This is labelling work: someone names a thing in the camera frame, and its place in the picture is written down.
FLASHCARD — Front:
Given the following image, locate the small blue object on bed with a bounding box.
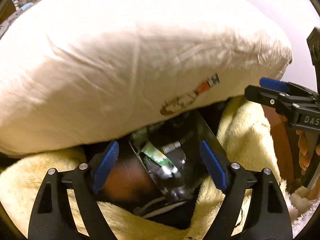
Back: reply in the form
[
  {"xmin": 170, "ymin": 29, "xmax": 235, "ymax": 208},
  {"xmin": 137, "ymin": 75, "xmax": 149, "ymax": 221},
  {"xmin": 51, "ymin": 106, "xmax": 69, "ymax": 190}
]
[{"xmin": 20, "ymin": 2, "xmax": 34, "ymax": 11}]

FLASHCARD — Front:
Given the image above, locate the grey patterned bed sheet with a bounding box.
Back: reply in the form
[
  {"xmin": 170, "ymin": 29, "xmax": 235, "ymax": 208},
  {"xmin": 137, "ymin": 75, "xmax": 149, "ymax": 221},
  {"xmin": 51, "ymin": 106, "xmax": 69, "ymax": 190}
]
[{"xmin": 0, "ymin": 9, "xmax": 24, "ymax": 38}]

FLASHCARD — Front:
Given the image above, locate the yellow fluffy blanket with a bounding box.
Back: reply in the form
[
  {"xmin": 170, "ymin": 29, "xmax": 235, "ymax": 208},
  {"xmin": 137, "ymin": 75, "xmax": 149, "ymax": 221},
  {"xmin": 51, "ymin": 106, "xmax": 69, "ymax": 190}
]
[{"xmin": 1, "ymin": 97, "xmax": 318, "ymax": 239}]

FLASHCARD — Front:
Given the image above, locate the black trash bag bin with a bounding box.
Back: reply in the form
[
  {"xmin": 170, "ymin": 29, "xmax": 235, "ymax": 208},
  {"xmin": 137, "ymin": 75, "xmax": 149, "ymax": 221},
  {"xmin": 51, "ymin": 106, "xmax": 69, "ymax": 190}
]
[{"xmin": 129, "ymin": 111, "xmax": 228, "ymax": 203}]

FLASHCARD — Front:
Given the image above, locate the green daisy wrapper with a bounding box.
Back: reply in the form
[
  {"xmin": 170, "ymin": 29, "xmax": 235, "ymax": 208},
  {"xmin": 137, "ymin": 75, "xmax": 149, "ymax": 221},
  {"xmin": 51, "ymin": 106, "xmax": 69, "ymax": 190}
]
[{"xmin": 142, "ymin": 141, "xmax": 174, "ymax": 167}]

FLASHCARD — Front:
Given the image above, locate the person's right hand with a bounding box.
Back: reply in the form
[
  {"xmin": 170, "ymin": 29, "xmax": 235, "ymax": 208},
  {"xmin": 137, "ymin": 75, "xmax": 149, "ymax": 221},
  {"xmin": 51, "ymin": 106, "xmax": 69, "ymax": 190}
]
[{"xmin": 295, "ymin": 129, "xmax": 320, "ymax": 201}]

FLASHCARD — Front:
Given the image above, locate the cream printed duvet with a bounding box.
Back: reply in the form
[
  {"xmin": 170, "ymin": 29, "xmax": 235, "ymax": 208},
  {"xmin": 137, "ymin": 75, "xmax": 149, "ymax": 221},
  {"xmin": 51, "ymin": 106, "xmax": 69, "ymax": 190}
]
[{"xmin": 1, "ymin": 0, "xmax": 292, "ymax": 156}]

